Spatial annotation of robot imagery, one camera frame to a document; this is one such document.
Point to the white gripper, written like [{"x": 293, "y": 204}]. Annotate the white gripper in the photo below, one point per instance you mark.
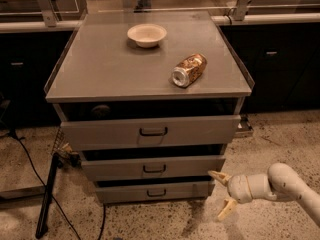
[{"x": 238, "y": 188}]

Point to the grey drawer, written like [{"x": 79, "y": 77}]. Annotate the grey drawer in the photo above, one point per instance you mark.
[
  {"x": 150, "y": 123},
  {"x": 154, "y": 189},
  {"x": 155, "y": 162}
]

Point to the grey bottom drawer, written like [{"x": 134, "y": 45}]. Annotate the grey bottom drawer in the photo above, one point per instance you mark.
[{"x": 154, "y": 189}]

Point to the grey top drawer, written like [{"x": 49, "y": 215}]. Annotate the grey top drawer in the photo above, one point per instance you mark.
[{"x": 150, "y": 123}]

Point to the grey drawer cabinet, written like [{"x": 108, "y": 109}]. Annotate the grey drawer cabinet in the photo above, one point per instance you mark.
[{"x": 103, "y": 64}]

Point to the round object inside top drawer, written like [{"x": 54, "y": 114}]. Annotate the round object inside top drawer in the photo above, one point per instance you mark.
[{"x": 100, "y": 112}]

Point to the gold soda can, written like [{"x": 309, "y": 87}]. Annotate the gold soda can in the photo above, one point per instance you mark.
[{"x": 188, "y": 70}]

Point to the white paper bowl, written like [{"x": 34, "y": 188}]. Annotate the white paper bowl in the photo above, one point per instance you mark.
[{"x": 147, "y": 35}]

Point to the black stand leg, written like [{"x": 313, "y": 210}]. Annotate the black stand leg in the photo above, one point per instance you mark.
[{"x": 47, "y": 198}]

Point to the grey railing counter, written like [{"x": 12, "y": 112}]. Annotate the grey railing counter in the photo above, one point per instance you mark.
[{"x": 34, "y": 15}]

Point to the wire basket with objects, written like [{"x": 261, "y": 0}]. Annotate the wire basket with objects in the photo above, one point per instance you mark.
[{"x": 62, "y": 149}]

